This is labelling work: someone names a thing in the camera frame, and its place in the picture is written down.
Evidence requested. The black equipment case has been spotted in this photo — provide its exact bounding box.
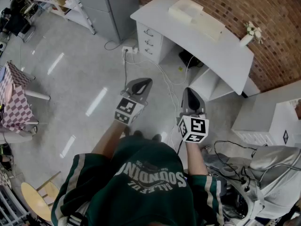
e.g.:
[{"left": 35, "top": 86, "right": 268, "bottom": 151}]
[{"left": 221, "top": 178, "right": 252, "bottom": 222}]

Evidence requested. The white vase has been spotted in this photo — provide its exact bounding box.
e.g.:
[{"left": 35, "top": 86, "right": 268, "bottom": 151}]
[{"left": 239, "top": 33, "right": 254, "bottom": 47}]

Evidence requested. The round wooden stool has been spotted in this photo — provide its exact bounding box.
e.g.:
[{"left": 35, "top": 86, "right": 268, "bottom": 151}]
[{"left": 20, "top": 171, "right": 62, "bottom": 222}]

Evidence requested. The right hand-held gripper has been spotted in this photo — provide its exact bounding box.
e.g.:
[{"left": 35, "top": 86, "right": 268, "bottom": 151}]
[{"left": 176, "top": 87, "right": 210, "bottom": 144}]

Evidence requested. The white desk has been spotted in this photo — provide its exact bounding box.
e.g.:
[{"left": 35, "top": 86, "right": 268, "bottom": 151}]
[{"left": 130, "top": 0, "right": 255, "bottom": 101}]

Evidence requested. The white cable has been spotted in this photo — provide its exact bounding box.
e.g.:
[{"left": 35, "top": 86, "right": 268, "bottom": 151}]
[{"left": 130, "top": 52, "right": 190, "bottom": 148}]

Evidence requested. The white table leg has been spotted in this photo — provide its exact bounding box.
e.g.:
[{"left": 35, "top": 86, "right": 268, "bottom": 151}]
[{"left": 23, "top": 89, "right": 51, "bottom": 101}]

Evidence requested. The black power cable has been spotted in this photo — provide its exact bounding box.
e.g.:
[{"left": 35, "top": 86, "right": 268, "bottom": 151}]
[{"left": 123, "top": 50, "right": 129, "bottom": 89}]

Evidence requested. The grey looped cable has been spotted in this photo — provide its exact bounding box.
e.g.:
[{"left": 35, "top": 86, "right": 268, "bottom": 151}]
[{"left": 104, "top": 40, "right": 123, "bottom": 51}]

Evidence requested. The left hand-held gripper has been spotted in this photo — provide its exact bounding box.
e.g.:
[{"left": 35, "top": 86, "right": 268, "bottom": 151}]
[{"left": 114, "top": 78, "right": 153, "bottom": 126}]

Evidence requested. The dark green printed shirt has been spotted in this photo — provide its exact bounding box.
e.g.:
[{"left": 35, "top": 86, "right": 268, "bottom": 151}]
[{"left": 51, "top": 135, "right": 224, "bottom": 226}]

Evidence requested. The black flat box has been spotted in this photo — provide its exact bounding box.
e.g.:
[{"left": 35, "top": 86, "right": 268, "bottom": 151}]
[{"left": 178, "top": 50, "right": 204, "bottom": 68}]

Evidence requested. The white desk drawer unit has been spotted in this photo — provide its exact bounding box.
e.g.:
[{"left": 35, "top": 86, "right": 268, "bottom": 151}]
[{"left": 136, "top": 22, "right": 163, "bottom": 64}]

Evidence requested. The white flower bouquet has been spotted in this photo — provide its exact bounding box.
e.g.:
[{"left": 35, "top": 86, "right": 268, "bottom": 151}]
[{"left": 244, "top": 21, "right": 264, "bottom": 44}]

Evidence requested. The person's right forearm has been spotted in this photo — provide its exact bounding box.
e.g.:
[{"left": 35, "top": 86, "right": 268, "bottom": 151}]
[{"left": 185, "top": 140, "right": 209, "bottom": 177}]

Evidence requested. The light grey low cabinet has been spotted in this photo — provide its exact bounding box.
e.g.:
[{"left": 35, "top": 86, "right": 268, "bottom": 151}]
[{"left": 231, "top": 92, "right": 286, "bottom": 136}]

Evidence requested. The person's left forearm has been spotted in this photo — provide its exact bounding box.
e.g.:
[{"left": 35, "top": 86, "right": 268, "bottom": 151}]
[{"left": 91, "top": 120, "right": 127, "bottom": 160}]

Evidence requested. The white wire rack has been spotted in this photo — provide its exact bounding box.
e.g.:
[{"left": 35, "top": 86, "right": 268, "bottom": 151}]
[{"left": 0, "top": 185, "right": 29, "bottom": 226}]

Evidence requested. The grey metal cabinet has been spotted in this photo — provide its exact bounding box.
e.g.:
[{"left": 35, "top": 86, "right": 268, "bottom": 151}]
[{"left": 72, "top": 0, "right": 140, "bottom": 43}]

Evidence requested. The white power strip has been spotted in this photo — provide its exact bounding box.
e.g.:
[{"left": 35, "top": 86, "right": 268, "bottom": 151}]
[{"left": 121, "top": 46, "right": 139, "bottom": 54}]

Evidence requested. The white shelf rack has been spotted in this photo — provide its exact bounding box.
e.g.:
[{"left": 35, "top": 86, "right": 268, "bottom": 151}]
[{"left": 22, "top": 0, "right": 96, "bottom": 35}]

